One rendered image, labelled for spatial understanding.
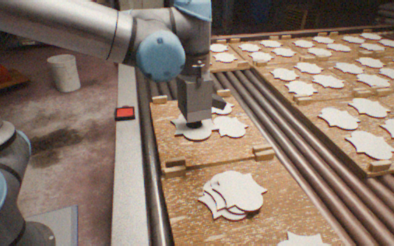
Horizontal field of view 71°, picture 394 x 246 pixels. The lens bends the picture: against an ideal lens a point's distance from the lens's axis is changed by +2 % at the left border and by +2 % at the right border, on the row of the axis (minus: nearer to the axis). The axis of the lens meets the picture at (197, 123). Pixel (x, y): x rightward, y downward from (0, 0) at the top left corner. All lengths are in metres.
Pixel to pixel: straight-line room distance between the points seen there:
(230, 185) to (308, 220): 0.19
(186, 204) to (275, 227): 0.21
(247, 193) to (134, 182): 0.31
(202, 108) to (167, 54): 0.26
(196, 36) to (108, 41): 0.22
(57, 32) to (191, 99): 0.32
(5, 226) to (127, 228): 0.24
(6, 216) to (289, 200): 0.61
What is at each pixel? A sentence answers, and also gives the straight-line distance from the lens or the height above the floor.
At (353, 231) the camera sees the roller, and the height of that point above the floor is 0.91.
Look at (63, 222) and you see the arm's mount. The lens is 0.80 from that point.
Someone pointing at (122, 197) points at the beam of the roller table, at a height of 0.92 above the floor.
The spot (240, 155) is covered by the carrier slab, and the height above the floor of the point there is 0.94.
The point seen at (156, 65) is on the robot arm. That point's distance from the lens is 0.42.
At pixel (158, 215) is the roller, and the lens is 0.71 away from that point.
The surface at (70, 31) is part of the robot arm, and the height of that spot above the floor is 1.37.
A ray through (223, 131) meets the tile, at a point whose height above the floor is 0.95.
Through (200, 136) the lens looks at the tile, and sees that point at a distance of 0.67.
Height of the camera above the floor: 1.47
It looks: 33 degrees down
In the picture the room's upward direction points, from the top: straight up
